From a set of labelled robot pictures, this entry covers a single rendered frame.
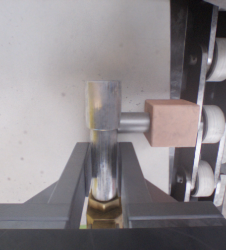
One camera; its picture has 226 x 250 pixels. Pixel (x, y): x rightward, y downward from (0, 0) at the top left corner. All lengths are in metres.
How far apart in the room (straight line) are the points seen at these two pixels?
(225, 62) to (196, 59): 0.02
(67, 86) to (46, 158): 0.07
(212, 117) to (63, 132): 0.14
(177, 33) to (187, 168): 0.14
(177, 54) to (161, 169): 0.11
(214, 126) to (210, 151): 0.04
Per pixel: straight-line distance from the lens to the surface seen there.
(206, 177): 0.22
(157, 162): 0.18
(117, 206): 0.17
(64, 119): 0.17
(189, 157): 0.22
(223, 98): 0.21
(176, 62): 0.20
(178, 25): 0.20
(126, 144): 0.15
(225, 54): 0.19
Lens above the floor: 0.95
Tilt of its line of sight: 75 degrees down
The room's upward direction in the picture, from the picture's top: 175 degrees clockwise
